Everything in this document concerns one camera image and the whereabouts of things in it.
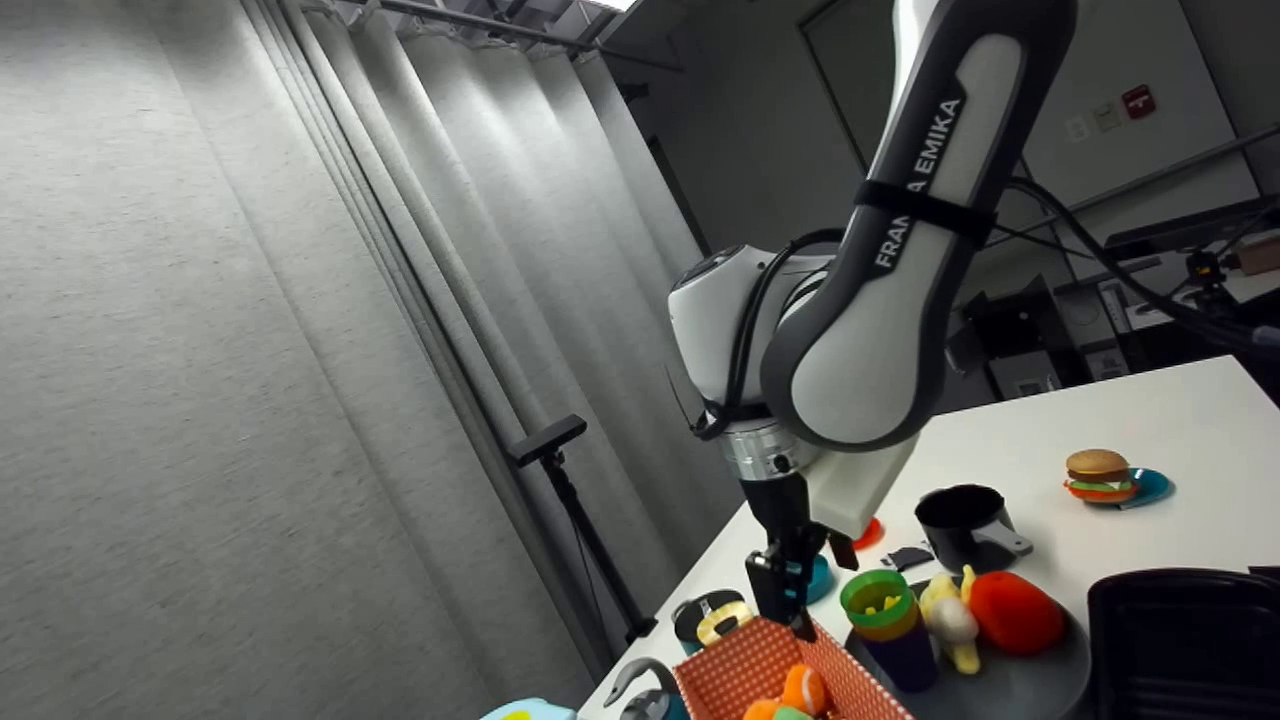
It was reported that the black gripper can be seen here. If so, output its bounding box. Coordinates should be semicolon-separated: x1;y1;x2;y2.
744;475;830;645

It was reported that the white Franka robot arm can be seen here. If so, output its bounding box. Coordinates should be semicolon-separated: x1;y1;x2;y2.
670;0;1087;637

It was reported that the toy burger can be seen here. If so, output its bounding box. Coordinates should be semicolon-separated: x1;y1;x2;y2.
1064;448;1137;509

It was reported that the green plush in basket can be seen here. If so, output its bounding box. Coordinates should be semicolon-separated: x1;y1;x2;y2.
772;703;814;720

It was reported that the green stacked cup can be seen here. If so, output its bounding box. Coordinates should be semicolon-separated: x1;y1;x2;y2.
840;568;922;645

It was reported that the dark purple cup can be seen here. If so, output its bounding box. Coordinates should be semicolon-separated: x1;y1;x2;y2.
872;631;936;690

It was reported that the black camera tripod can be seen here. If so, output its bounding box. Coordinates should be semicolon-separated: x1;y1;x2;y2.
509;417;658;638

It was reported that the grey frying pan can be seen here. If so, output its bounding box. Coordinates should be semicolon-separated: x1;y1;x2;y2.
844;619;1091;720

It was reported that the red small plate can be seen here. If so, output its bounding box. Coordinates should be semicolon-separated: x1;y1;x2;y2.
852;518;885;552

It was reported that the orange and white plushy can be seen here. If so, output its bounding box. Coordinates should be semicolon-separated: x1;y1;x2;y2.
779;664;830;714

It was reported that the blue small plate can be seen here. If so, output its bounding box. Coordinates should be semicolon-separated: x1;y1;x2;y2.
1132;469;1176;502

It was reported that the teal toy pan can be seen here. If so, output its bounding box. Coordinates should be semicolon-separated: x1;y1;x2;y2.
803;556;837;602

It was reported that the red checkered basket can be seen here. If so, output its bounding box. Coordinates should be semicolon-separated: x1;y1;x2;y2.
677;619;913;720

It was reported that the yellow banana plush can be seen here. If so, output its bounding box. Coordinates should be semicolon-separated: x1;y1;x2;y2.
922;574;983;675

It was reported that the red round plush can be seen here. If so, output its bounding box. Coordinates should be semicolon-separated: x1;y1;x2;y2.
969;571;1067;657

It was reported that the black saucepan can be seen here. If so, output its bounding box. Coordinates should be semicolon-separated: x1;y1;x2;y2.
915;484;1033;571

